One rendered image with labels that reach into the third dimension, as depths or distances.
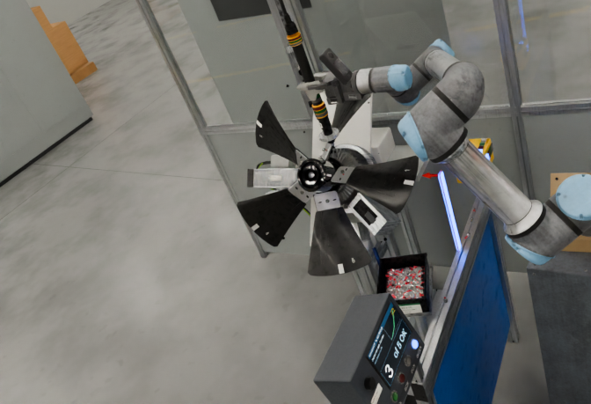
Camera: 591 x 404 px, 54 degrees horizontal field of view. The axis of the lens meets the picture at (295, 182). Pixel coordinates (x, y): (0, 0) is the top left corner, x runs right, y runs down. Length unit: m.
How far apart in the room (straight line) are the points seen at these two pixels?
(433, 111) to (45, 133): 6.40
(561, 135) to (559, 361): 0.95
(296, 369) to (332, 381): 1.76
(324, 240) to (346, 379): 0.81
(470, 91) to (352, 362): 0.67
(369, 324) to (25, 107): 6.34
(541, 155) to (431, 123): 1.29
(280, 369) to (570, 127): 1.79
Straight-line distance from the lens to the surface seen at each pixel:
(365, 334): 1.36
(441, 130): 1.40
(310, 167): 2.02
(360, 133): 2.25
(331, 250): 2.02
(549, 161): 2.66
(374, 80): 1.72
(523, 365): 2.82
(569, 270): 1.77
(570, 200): 1.56
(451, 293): 1.94
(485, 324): 2.40
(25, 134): 7.35
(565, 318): 1.90
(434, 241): 3.11
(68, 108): 7.61
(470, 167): 1.46
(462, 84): 1.41
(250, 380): 3.15
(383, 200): 1.90
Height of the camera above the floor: 2.24
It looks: 30 degrees down
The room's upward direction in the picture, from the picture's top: 22 degrees counter-clockwise
